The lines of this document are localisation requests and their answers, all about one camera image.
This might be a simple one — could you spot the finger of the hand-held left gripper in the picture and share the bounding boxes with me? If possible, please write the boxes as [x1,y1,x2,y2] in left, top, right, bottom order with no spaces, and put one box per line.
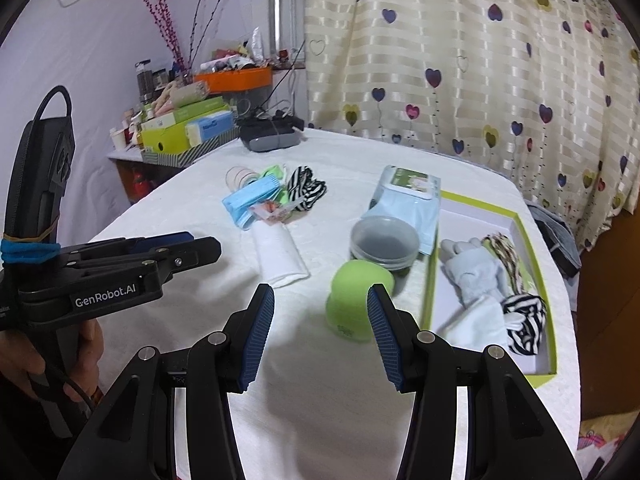
[61,231,197,262]
[69,236,223,282]

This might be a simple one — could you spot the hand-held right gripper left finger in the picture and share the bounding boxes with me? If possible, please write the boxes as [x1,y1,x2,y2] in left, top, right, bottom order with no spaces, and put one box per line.
[60,283,277,480]

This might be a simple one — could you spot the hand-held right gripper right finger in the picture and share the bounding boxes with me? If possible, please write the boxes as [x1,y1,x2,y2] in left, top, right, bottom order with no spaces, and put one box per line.
[366,283,583,480]

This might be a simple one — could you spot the green jar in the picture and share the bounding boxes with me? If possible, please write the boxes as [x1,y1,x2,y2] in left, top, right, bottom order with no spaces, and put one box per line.
[324,259,397,347]

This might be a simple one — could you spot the blue face mask stack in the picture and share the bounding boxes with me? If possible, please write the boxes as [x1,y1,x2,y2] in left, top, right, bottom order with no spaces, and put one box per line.
[222,175,282,232]

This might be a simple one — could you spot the small printed packet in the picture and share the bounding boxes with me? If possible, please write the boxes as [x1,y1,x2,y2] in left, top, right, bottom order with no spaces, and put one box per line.
[250,198,294,224]

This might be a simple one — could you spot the light blue white sock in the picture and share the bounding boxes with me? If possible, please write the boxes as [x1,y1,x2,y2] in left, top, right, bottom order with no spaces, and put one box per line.
[440,294,509,354]

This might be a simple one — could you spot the beige striped sock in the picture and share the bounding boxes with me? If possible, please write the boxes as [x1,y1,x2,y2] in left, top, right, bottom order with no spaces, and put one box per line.
[225,165,262,190]

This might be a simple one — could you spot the grey sock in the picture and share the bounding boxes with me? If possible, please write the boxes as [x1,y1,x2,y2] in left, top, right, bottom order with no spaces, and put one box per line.
[439,236,504,312]

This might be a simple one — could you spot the green packet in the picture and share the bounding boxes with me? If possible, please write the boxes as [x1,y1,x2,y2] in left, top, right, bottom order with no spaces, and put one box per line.
[257,163,287,184]

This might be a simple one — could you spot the black white striped sock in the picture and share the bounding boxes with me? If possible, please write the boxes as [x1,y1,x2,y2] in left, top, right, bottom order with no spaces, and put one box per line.
[502,293,549,357]
[283,165,329,214]

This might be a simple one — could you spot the green cloth with braided trim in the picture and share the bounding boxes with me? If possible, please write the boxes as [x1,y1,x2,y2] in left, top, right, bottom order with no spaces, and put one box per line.
[479,231,532,297]

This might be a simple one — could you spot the lime green cardboard box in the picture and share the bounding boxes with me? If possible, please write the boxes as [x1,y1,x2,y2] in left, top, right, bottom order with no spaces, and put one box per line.
[419,191,559,390]

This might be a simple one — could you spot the person's left hand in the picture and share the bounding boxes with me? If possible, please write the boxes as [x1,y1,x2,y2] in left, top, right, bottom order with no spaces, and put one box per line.
[0,319,105,404]

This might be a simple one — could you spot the red bottle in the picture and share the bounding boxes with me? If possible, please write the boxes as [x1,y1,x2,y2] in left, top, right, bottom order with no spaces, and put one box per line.
[127,169,151,202]

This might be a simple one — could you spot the side table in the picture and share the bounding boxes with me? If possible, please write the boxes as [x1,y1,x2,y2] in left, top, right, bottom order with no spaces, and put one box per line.
[107,146,186,206]

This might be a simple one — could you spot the grey patterned box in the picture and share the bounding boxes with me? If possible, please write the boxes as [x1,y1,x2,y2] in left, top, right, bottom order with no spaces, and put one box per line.
[142,127,241,167]

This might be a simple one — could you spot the lime green file box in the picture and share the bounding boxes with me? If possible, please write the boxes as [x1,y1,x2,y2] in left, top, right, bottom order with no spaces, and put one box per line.
[137,122,194,154]

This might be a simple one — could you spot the blue tissue pack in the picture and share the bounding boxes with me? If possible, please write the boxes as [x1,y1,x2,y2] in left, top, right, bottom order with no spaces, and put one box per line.
[185,109,236,145]

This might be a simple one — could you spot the long green box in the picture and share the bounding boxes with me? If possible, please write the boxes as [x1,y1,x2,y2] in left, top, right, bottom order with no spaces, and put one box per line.
[141,96,232,124]

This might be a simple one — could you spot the grey headset device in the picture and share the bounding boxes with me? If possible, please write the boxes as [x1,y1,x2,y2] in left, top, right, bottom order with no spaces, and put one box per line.
[238,114,306,154]

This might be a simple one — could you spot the beige rolled towel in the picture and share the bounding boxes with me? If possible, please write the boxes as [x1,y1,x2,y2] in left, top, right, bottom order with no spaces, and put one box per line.
[151,79,209,114]

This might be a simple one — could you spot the wet wipes pack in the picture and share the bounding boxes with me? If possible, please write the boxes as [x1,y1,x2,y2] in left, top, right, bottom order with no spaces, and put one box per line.
[369,164,444,257]

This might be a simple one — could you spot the orange tray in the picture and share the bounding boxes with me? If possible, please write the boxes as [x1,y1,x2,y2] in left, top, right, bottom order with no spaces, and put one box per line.
[193,65,274,95]

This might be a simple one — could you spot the pile of small clutter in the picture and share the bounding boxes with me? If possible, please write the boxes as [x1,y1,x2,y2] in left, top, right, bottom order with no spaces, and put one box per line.
[199,26,274,75]

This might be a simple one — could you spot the grey clothing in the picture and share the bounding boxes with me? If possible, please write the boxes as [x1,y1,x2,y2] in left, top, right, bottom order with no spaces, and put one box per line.
[529,204,584,279]

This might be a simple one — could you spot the purple flower branches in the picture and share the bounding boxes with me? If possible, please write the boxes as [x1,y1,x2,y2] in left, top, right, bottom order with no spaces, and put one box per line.
[143,0,237,80]

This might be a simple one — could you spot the wooden wardrobe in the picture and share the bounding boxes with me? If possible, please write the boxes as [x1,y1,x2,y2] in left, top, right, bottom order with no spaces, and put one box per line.
[575,205,640,423]

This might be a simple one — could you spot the pink printed sheet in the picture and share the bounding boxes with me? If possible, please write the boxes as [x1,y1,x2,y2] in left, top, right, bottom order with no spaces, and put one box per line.
[574,410,632,480]

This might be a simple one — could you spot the heart print curtain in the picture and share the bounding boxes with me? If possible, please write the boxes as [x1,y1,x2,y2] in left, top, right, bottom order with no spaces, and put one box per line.
[301,0,640,263]

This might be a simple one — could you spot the black cable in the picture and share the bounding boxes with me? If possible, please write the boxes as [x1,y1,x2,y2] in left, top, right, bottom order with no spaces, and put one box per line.
[262,44,307,121]

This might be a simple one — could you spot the window frame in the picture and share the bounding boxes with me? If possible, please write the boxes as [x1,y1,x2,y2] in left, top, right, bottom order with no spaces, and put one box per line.
[269,0,307,70]

